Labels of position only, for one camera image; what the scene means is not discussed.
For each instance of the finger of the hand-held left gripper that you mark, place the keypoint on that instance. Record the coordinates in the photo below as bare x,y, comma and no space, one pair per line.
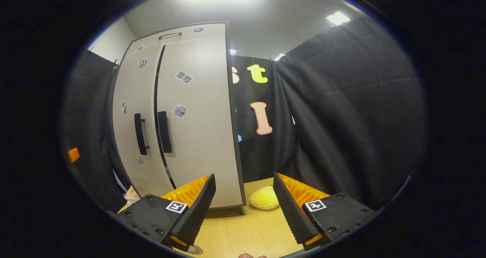
73,154

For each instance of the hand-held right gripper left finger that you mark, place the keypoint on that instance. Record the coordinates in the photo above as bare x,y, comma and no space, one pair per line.
195,208

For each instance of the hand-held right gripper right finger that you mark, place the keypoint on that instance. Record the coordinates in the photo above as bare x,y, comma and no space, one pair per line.
290,212

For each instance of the brown round coaster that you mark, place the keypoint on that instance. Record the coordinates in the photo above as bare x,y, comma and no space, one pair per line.
196,249

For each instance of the grey white cabinet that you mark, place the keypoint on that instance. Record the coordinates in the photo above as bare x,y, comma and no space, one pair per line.
205,32

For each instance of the yellow plush toy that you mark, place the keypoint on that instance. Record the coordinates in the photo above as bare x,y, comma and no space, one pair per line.
264,198

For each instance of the black backdrop cloth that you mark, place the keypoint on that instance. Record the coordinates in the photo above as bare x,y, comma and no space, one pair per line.
360,117

